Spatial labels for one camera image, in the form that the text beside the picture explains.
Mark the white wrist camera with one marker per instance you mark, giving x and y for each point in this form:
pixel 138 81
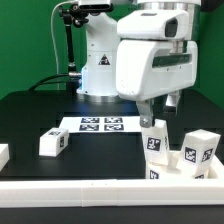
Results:
pixel 154 25

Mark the white left fence bar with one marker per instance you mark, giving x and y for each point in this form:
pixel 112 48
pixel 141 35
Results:
pixel 4 155

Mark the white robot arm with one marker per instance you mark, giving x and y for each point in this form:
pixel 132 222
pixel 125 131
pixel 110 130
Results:
pixel 99 72

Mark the white marker sheet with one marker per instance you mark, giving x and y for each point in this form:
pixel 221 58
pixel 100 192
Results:
pixel 106 124

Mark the white camera on mount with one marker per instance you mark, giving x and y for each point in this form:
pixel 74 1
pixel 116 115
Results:
pixel 95 5

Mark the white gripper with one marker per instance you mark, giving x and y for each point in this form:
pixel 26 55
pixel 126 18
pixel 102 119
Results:
pixel 147 69

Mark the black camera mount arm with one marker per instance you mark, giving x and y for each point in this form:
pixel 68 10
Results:
pixel 72 17

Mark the white front fence bar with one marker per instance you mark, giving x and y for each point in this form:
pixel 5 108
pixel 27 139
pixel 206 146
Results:
pixel 93 193

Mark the white round stool seat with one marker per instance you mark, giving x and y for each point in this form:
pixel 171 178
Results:
pixel 171 172

